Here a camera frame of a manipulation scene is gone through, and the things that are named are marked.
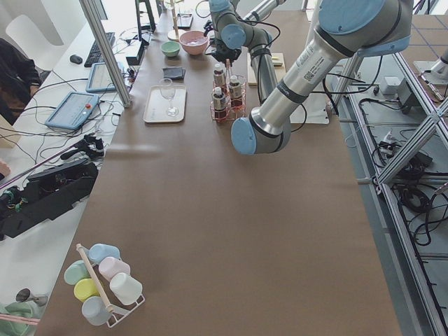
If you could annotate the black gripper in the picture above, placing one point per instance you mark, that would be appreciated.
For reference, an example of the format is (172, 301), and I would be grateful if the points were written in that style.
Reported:
(227, 53)

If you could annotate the tea bottle white cap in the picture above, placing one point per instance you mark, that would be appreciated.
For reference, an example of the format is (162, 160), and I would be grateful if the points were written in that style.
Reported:
(219, 78)

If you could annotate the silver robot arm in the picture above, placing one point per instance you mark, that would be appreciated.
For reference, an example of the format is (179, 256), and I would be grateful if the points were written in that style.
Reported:
(344, 29)
(232, 32)

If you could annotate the pink bowl of ice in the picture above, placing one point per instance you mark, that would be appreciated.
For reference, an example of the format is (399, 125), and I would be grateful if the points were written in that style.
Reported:
(194, 42)

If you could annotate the wooden cup tree stand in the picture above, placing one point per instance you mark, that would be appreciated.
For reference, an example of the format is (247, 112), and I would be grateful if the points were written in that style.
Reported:
(173, 34)

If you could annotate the green empty bowl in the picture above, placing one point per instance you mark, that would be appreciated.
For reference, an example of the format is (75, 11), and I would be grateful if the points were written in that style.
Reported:
(170, 49)

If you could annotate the grey folded cloth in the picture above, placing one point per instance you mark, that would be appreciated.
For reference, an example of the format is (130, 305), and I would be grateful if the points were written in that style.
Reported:
(175, 73)

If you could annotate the clear wine glass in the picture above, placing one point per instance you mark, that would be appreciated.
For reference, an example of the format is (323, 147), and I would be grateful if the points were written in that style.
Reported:
(168, 91)

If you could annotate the white rabbit tray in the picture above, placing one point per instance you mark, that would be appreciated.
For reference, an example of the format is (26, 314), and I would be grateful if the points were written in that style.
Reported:
(156, 106)

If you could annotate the upper blue teach pendant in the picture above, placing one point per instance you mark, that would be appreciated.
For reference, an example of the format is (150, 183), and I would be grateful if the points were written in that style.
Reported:
(99, 80)

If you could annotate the blue teach pendant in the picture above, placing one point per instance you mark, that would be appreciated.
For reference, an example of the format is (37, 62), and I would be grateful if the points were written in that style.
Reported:
(73, 111)
(99, 80)

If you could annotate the black keyboard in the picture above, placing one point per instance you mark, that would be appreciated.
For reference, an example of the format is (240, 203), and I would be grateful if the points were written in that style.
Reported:
(95, 54)

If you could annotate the black computer mouse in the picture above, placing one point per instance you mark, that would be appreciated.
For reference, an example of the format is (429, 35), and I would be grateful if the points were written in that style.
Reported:
(76, 59)

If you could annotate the lower blue teach pendant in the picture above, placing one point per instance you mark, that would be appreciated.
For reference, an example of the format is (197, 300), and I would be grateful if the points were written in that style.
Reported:
(73, 111)

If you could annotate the pink cup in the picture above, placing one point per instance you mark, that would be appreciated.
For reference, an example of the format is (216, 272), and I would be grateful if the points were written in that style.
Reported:
(111, 266)

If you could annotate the white cup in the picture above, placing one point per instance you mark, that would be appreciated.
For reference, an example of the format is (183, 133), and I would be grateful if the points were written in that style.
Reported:
(126, 288)

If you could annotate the green cup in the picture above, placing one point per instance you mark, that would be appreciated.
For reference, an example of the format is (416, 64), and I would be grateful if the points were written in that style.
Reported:
(75, 272)

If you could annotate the yellow cup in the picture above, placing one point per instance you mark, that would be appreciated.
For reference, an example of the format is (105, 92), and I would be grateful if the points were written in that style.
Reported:
(84, 289)

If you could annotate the light blue cup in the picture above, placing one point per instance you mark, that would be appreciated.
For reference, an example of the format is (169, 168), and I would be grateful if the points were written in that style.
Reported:
(94, 311)

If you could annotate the copper wire bottle basket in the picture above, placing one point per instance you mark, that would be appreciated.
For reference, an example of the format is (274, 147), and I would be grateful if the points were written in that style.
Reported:
(235, 107)

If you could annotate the white wire cup rack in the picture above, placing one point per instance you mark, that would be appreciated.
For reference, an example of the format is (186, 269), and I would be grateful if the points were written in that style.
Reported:
(118, 311)

